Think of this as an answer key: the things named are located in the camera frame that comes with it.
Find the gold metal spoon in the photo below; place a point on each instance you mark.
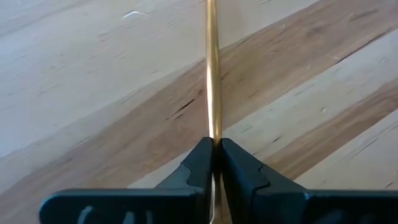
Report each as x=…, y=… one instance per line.
x=213, y=77

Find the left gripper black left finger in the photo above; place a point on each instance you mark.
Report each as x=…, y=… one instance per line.
x=192, y=186

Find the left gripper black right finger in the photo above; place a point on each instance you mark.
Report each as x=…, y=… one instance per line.
x=248, y=193

